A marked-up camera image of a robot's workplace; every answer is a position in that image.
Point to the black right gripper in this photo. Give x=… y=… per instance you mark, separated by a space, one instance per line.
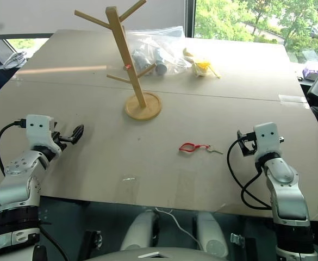
x=250 y=144

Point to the yellow crumpled bag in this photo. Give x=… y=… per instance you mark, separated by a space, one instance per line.
x=200 y=68

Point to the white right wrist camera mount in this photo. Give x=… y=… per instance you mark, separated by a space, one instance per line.
x=266 y=141

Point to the wooden tree-shaped hanging rack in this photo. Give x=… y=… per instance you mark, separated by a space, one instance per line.
x=133 y=73

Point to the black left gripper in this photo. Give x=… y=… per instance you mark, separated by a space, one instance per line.
x=56 y=136

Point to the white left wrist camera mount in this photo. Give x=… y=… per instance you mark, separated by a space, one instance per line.
x=37 y=130

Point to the dark grey cylinder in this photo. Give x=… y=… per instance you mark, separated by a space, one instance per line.
x=141 y=61
x=161 y=65

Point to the white rounded robot leg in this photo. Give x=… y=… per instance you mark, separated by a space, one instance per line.
x=211 y=236
x=138 y=231

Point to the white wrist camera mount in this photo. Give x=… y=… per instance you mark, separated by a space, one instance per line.
x=37 y=130
x=266 y=141

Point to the dark window frame post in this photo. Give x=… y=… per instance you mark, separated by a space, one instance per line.
x=190 y=17

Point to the black table bracket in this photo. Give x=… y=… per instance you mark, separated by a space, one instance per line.
x=243 y=242
x=92 y=242

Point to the clear plastic zip bag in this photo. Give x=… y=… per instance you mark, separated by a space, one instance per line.
x=172 y=43

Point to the grey robot torso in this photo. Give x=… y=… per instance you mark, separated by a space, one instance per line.
x=158 y=254

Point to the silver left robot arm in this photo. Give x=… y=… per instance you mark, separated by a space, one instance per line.
x=14 y=187

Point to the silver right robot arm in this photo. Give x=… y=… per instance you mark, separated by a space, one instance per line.
x=286 y=190

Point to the clear tape strip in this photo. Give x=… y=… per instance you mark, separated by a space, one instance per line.
x=128 y=179
x=292 y=98

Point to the purple packet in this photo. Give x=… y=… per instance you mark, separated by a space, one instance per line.
x=312 y=71

